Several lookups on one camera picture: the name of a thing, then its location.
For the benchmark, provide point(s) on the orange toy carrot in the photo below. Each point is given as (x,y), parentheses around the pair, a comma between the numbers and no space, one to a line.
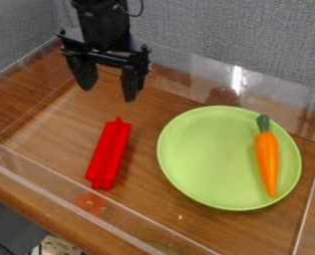
(267,154)

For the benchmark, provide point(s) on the white power strip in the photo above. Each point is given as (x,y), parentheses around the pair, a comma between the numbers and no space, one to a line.
(56,246)

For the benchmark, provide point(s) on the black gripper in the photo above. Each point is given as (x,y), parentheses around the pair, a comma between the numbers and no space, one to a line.
(103,41)

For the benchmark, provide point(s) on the red star-profile block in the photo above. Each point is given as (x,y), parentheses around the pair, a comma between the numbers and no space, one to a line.
(108,154)

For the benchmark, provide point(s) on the clear acrylic enclosure wall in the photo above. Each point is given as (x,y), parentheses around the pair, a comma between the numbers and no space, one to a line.
(52,124)

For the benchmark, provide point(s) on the green plate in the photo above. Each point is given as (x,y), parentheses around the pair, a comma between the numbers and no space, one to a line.
(208,160)

